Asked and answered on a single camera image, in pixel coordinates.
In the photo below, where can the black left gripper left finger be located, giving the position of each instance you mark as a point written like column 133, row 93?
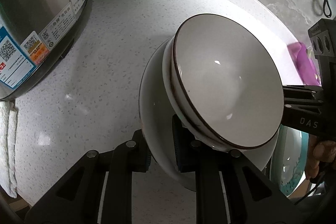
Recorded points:
column 97, row 188

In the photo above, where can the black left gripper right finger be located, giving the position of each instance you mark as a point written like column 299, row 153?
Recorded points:
column 229, row 187

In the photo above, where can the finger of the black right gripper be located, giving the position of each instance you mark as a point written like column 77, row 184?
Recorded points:
column 302, row 97

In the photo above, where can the teal rim floral plate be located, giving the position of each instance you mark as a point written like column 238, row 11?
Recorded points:
column 287, row 164

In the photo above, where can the white bowl dark rim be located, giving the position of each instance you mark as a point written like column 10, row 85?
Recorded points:
column 226, row 82

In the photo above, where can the large white serving bowl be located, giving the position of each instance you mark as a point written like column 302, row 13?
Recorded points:
column 156, row 114

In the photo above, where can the white bowl red floral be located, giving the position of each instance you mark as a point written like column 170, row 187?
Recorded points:
column 167, row 80

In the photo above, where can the person's right hand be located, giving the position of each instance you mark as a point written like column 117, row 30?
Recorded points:
column 318, row 152

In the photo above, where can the purple plastic bowl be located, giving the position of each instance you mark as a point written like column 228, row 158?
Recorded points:
column 304, row 64

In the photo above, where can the white dish cloth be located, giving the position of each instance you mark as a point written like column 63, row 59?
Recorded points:
column 8, row 139

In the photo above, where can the stainless rice cooker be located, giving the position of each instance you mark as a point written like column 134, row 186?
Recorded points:
column 35, row 34

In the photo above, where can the black camera box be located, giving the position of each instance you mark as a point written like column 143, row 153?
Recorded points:
column 322, row 37

